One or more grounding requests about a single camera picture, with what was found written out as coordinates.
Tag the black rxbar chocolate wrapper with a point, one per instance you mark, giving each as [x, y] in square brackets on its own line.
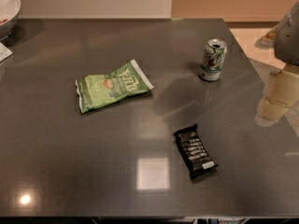
[193, 152]

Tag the green chip bag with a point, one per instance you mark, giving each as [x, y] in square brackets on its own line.
[97, 91]

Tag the white green soda can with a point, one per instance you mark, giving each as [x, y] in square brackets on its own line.
[213, 59]

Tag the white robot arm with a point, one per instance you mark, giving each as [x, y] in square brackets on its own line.
[286, 42]

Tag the white bowl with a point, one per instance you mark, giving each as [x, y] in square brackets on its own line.
[9, 13]

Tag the white paper sheet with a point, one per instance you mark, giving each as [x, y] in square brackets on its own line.
[4, 52]

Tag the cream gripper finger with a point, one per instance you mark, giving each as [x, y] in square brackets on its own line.
[281, 91]

